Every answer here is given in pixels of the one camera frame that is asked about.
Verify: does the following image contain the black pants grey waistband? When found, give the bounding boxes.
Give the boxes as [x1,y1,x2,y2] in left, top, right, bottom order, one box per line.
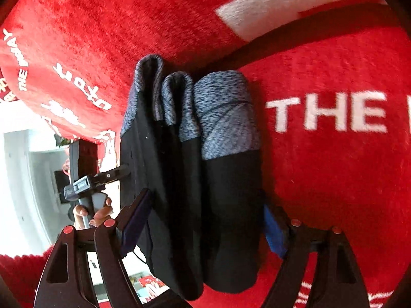
[120,54,264,300]

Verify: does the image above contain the person's left hand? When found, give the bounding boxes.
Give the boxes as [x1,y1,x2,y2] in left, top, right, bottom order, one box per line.
[72,197,114,231]

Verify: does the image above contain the red blanket white characters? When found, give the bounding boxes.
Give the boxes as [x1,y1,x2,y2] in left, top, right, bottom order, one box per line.
[1,0,410,307]

